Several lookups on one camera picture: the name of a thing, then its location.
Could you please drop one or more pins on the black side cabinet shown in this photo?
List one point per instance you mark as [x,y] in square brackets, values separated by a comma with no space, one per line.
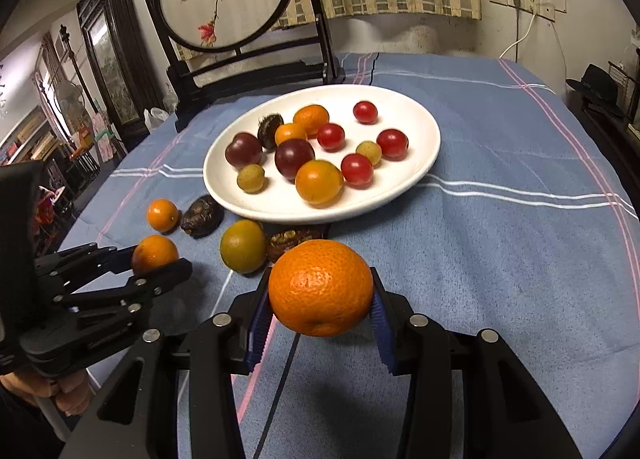
[600,139]

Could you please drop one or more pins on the green yellow tangerine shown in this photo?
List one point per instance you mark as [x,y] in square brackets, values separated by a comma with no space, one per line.
[243,245]

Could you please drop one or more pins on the yellow green grape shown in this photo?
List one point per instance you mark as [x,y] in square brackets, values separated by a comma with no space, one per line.
[369,152]
[250,178]

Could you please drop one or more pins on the black hat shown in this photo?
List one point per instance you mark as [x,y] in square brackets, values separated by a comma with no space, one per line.
[595,84]

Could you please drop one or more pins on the dark purple tomato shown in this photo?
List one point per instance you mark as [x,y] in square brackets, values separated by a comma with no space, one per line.
[294,158]

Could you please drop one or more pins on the small orange tangerine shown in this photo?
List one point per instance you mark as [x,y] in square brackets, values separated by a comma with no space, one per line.
[155,254]
[290,134]
[162,215]

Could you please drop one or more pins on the blue striped tablecloth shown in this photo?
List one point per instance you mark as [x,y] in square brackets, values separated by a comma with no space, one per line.
[500,264]

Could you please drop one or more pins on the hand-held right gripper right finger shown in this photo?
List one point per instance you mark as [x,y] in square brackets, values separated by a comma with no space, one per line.
[382,334]

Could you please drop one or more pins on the person's left hand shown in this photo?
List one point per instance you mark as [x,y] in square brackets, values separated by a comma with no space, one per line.
[75,394]

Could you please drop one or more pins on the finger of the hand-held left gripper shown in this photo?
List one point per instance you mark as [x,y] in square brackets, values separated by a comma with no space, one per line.
[85,259]
[150,281]

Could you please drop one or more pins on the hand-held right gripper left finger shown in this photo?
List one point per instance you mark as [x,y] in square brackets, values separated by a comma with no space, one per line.
[260,324]

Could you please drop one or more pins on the white round plate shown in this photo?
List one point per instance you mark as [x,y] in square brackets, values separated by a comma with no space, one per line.
[400,109]

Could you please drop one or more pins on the dark purple plum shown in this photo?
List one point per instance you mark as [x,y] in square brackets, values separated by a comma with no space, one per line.
[243,150]

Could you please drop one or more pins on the dark brown dried date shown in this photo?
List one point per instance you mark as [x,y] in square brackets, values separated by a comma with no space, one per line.
[290,241]

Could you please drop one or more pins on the large dimpled orange tangerine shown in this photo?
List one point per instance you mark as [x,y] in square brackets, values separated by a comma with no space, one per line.
[320,284]

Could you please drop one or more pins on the red cherry tomato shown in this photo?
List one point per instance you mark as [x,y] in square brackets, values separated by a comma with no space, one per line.
[365,112]
[357,170]
[330,136]
[392,144]

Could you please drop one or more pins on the dark wrinkled fruit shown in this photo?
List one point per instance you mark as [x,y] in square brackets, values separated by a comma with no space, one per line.
[201,215]

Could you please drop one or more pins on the dark carved wooden frame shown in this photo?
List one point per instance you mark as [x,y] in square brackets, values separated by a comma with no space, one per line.
[115,64]

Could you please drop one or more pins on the dark spiky fruit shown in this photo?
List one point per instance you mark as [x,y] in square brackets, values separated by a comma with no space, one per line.
[270,129]

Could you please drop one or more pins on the white plastic bag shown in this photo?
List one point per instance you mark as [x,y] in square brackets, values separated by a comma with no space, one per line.
[157,119]

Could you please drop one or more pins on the smooth orange tangerine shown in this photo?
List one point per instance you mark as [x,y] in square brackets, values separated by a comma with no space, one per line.
[319,181]

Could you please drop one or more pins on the orange tomato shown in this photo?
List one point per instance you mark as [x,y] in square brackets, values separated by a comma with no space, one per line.
[311,119]

